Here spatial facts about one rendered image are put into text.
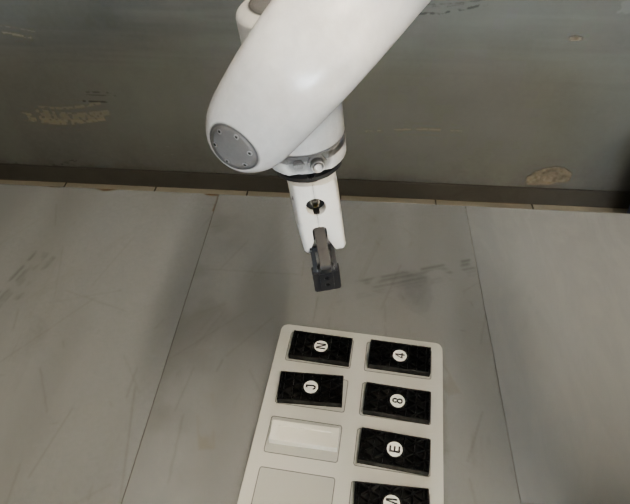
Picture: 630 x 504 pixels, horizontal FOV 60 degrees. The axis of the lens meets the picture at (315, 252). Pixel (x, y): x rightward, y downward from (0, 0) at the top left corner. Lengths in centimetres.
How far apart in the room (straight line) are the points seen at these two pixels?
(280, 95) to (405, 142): 211
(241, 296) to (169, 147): 172
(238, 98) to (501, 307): 72
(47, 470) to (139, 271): 39
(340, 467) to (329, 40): 59
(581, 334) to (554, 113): 160
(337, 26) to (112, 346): 72
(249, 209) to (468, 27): 136
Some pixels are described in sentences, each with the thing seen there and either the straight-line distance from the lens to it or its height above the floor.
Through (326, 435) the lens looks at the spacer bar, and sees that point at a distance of 83.
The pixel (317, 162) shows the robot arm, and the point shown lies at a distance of 53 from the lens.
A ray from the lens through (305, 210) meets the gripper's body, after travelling 57.
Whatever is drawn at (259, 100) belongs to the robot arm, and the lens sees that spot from 41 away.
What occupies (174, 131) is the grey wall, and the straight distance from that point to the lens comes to 261.
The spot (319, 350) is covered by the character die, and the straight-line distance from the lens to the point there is 90.
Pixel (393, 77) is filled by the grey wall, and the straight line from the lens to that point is 234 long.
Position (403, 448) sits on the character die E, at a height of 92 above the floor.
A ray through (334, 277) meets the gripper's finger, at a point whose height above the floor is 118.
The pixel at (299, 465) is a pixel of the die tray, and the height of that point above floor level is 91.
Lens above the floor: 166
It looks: 45 degrees down
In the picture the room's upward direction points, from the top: straight up
